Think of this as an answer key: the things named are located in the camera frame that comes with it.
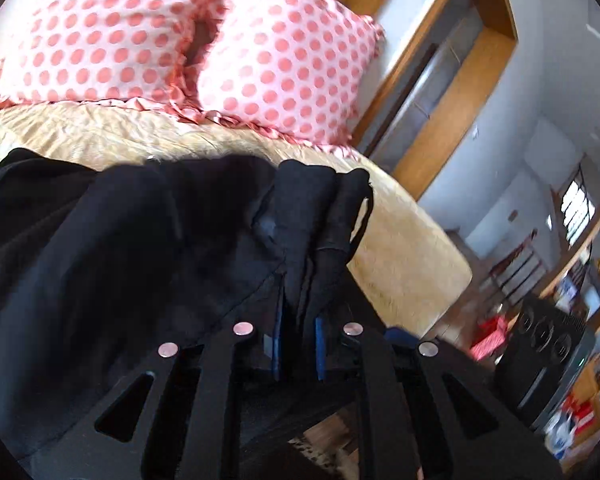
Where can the small pink polka-dot pillow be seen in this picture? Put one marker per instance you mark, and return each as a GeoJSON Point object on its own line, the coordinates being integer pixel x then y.
{"type": "Point", "coordinates": [290, 60]}

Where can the black speaker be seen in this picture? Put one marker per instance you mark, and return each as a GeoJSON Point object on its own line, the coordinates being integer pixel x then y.
{"type": "Point", "coordinates": [540, 355]}

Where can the wooden chair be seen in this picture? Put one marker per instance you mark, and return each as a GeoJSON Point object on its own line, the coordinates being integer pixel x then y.
{"type": "Point", "coordinates": [517, 265]}

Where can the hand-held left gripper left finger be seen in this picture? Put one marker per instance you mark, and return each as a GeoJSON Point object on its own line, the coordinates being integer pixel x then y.
{"type": "Point", "coordinates": [215, 390]}

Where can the dark door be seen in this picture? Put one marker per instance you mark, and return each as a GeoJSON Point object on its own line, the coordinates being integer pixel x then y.
{"type": "Point", "coordinates": [405, 105]}

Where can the large pink polka-dot pillow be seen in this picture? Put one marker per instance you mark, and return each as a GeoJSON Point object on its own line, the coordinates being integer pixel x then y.
{"type": "Point", "coordinates": [105, 35]}

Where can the wooden shelf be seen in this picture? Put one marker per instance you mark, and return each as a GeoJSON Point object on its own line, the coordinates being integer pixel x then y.
{"type": "Point", "coordinates": [587, 270]}

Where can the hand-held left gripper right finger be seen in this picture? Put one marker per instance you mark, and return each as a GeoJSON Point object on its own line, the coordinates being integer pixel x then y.
{"type": "Point", "coordinates": [380, 390]}

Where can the black pants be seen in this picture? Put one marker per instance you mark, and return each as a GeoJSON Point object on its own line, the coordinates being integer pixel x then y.
{"type": "Point", "coordinates": [105, 260]}

